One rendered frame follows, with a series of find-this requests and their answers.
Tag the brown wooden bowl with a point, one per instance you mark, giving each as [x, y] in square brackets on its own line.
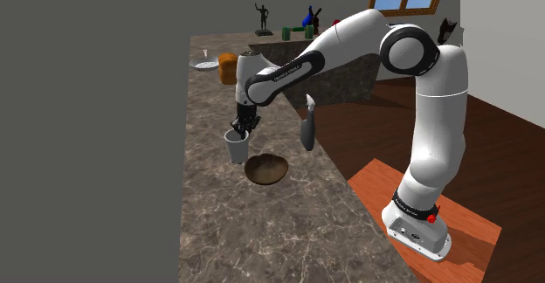
[266, 169]

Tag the blue bottle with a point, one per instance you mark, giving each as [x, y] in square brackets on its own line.
[307, 18]

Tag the brown bread loaf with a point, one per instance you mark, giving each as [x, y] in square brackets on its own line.
[227, 68]

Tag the red wooden robot stand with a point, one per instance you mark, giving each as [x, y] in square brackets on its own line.
[468, 231]

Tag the black human statuette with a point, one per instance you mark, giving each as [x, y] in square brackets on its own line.
[263, 19]

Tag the silver pan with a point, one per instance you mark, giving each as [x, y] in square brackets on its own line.
[204, 64]

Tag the grey spray bottle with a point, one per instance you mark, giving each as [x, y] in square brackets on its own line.
[308, 131]

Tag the small red object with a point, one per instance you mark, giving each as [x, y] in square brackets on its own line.
[336, 22]

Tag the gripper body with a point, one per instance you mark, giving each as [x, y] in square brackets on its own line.
[246, 114]

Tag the green dumbbell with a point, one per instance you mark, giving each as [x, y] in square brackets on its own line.
[297, 31]

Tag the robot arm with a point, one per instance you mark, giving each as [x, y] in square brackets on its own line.
[434, 116]

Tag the white cup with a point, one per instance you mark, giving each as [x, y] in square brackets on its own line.
[236, 149]

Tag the black and brown figure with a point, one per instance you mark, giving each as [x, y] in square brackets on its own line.
[446, 31]

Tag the dark red bottle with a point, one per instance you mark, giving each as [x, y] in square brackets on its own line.
[316, 20]

